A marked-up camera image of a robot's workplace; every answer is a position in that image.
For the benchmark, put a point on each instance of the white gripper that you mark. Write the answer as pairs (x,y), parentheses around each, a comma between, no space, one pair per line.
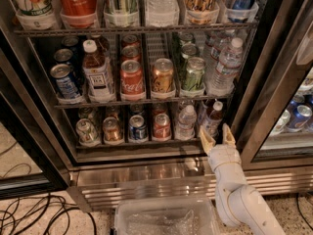
(224,155)

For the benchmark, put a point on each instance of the tea bottle with white cap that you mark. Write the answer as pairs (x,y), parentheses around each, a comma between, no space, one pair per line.
(212,118)

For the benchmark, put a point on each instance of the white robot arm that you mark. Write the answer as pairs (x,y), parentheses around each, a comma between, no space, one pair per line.
(236,201)

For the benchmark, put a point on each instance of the clear water bottle bottom shelf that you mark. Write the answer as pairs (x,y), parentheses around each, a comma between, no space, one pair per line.
(185,125)

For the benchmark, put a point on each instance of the water bottle middle shelf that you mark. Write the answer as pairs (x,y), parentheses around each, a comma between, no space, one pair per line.
(227,68)

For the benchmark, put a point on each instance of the orange can bottom shelf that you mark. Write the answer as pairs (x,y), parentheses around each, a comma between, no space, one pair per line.
(161,127)

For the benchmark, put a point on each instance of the right fridge glass door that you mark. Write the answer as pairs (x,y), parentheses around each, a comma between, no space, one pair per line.
(280,57)

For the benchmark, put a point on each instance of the green can middle shelf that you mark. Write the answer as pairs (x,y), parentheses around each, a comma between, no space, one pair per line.
(193,78)

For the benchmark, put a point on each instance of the blue pepsi can bottom shelf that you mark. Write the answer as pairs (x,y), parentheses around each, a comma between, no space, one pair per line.
(137,129)

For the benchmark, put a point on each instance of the gold can middle shelf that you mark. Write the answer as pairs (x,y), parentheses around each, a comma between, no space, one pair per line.
(163,79)

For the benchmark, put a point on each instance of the gold can shelf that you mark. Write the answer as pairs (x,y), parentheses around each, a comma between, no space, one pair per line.
(163,79)
(112,131)

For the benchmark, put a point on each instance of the red coca-cola can middle shelf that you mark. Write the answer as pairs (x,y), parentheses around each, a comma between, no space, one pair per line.
(132,87)

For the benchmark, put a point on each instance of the gold can bottom shelf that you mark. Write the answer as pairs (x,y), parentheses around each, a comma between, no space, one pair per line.
(112,131)

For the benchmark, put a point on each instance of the green white can bottom shelf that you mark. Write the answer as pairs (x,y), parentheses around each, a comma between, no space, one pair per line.
(87,133)

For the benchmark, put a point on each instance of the stainless fridge bottom grille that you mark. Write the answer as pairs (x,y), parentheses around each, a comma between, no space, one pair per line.
(104,188)

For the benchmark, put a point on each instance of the large tea bottle middle shelf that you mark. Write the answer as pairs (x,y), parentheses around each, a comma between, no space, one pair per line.
(97,70)

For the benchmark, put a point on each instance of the clear bottle top shelf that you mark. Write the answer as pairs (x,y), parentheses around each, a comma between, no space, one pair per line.
(161,13)

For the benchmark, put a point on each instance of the green bottle top shelf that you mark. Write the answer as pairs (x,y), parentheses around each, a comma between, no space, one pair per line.
(121,13)

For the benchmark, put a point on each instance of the blue can middle shelf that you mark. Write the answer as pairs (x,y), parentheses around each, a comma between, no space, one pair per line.
(65,81)

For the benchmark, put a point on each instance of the red coca-cola bottle top shelf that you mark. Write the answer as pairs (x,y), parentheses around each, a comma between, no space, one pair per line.
(78,13)

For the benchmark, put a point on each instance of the white 7up bottle top shelf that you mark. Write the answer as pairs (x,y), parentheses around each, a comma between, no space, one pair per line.
(36,14)

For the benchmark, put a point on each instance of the blue can behind right door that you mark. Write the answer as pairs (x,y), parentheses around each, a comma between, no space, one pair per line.
(300,115)

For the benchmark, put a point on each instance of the clear plastic bin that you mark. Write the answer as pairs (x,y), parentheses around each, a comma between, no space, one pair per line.
(188,215)

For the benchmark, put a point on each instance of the left fridge door frame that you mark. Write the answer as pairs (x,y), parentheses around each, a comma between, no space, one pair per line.
(28,170)

